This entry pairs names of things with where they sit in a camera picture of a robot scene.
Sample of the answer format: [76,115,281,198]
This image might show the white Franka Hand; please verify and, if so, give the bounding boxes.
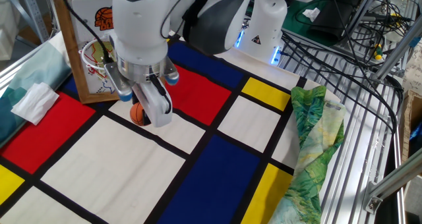
[131,79,173,129]

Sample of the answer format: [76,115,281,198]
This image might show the orange mini basketball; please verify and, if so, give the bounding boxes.
[129,101,148,127]

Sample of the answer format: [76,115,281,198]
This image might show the Mondrian pattern tablecloth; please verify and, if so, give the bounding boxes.
[0,36,342,224]

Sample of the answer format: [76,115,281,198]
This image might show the white hoop with net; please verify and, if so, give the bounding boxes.
[78,38,117,86]

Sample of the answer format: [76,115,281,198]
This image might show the white folded tissue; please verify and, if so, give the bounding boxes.
[11,82,60,126]

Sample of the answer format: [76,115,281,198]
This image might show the teal patterned cloth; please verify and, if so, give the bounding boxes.
[0,31,73,149]

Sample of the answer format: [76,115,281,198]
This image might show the white Slam Dunk backboard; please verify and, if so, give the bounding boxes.
[71,0,115,43]

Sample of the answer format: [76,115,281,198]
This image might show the grey perforated metal rack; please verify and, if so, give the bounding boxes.
[0,0,53,43]

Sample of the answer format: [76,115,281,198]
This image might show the white foam box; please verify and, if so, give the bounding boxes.
[0,0,21,62]

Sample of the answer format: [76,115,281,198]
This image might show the green painted cloth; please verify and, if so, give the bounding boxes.
[268,85,347,224]

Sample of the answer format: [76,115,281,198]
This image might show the green desk mat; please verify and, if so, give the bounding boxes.
[282,0,367,47]

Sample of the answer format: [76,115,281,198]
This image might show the crumpled white paper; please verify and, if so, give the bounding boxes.
[302,7,321,22]

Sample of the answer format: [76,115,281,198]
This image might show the black flat device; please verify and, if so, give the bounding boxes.
[309,0,359,42]

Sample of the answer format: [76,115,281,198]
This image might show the slanted aluminium profile beam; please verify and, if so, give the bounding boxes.
[371,22,422,82]

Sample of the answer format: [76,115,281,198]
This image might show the brown cardboard box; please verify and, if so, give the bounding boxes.
[400,90,422,165]

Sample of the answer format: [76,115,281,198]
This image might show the beige printed paper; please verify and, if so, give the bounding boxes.
[402,42,422,96]

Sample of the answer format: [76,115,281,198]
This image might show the blue plastic item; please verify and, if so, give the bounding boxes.
[410,121,422,142]

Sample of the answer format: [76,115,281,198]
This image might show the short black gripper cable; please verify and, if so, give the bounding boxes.
[150,74,173,115]

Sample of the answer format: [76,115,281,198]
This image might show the silver bracket with blue caps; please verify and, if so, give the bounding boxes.
[104,57,181,103]

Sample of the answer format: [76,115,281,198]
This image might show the long black arm cable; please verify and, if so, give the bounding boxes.
[60,0,212,65]

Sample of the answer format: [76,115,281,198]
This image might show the thick black cable bundle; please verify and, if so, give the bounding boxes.
[280,31,405,134]

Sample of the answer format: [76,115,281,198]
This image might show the tangled thin black cables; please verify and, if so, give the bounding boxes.
[329,0,413,45]

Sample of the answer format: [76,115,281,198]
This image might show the aluminium profile beam with bracket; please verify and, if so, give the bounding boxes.
[362,156,422,215]

